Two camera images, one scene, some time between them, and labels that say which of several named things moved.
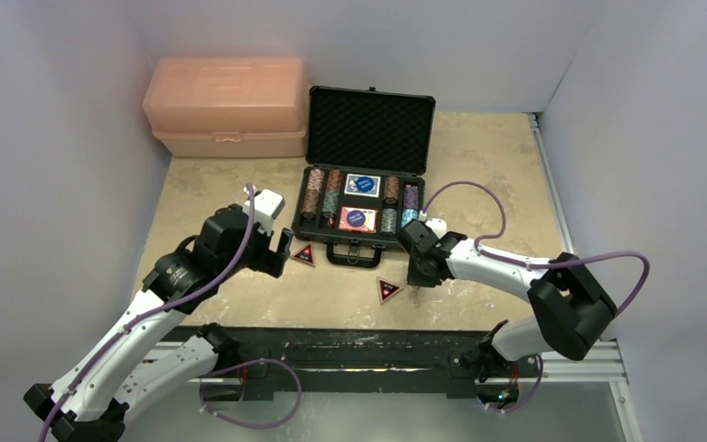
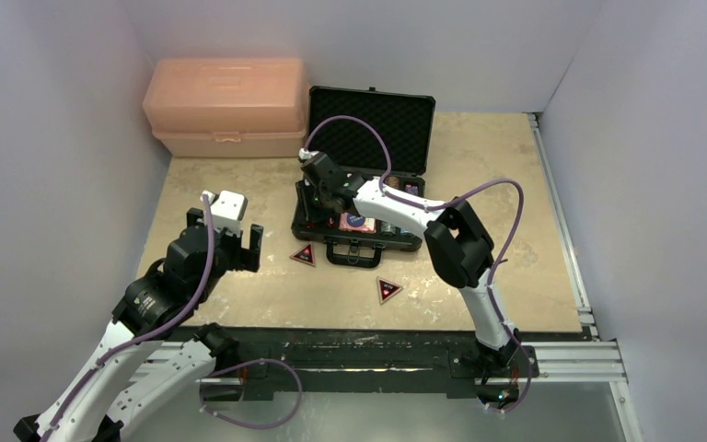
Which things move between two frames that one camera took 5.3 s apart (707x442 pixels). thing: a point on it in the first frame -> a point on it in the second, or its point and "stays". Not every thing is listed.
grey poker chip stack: [388, 220] stays
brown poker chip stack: [391, 187] stays
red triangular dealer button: [305, 255] stays
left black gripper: [269, 261] -> [244, 258]
